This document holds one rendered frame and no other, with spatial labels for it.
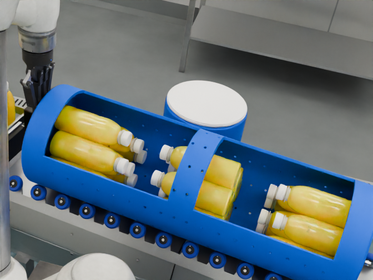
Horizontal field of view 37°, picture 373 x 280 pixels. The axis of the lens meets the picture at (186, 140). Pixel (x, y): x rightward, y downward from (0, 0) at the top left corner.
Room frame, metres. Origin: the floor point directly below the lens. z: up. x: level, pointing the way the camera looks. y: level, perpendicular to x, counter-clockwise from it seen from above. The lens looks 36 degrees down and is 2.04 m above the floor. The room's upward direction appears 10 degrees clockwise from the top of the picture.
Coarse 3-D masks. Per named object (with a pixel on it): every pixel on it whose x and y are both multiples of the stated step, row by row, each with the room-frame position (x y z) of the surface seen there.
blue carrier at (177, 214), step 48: (48, 96) 1.19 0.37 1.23; (96, 96) 1.26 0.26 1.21; (48, 144) 1.20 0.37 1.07; (144, 144) 1.29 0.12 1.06; (192, 144) 1.09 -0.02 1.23; (240, 144) 1.16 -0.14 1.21; (96, 192) 1.03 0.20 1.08; (144, 192) 1.01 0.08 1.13; (192, 192) 0.99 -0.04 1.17; (240, 192) 1.20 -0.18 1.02; (336, 192) 1.16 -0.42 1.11; (192, 240) 0.99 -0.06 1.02; (240, 240) 0.94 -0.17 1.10
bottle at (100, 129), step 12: (72, 108) 1.21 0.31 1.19; (60, 120) 1.18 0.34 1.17; (72, 120) 1.18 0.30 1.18; (84, 120) 1.18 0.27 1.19; (96, 120) 1.18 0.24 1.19; (108, 120) 1.19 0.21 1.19; (72, 132) 1.17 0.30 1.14; (84, 132) 1.16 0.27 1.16; (96, 132) 1.15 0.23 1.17; (108, 132) 1.15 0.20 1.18; (120, 132) 1.17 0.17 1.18; (108, 144) 1.15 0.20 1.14
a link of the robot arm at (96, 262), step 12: (72, 264) 0.62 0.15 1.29; (84, 264) 0.61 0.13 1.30; (96, 264) 0.62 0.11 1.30; (108, 264) 0.63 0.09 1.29; (120, 264) 0.63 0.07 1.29; (60, 276) 0.59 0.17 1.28; (72, 276) 0.59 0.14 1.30; (84, 276) 0.59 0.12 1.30; (96, 276) 0.59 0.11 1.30; (108, 276) 0.60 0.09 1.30; (120, 276) 0.61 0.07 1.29; (132, 276) 0.62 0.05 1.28
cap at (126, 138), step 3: (123, 132) 1.17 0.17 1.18; (126, 132) 1.17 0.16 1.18; (129, 132) 1.17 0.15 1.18; (123, 135) 1.16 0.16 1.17; (126, 135) 1.16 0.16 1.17; (129, 135) 1.16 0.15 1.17; (123, 138) 1.15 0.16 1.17; (126, 138) 1.15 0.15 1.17; (129, 138) 1.17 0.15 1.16; (120, 141) 1.15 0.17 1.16; (123, 141) 1.15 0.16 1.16; (126, 141) 1.15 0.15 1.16; (129, 141) 1.17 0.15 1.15; (123, 144) 1.15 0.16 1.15; (126, 144) 1.15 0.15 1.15
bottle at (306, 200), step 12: (288, 192) 1.05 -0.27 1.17; (300, 192) 1.04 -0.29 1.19; (312, 192) 1.04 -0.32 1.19; (324, 192) 1.05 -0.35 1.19; (288, 204) 1.04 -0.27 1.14; (300, 204) 1.02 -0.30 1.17; (312, 204) 1.02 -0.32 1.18; (324, 204) 1.02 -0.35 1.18; (336, 204) 1.02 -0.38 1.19; (348, 204) 1.02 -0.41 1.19; (312, 216) 1.01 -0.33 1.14; (324, 216) 1.00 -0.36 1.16; (336, 216) 1.00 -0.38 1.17
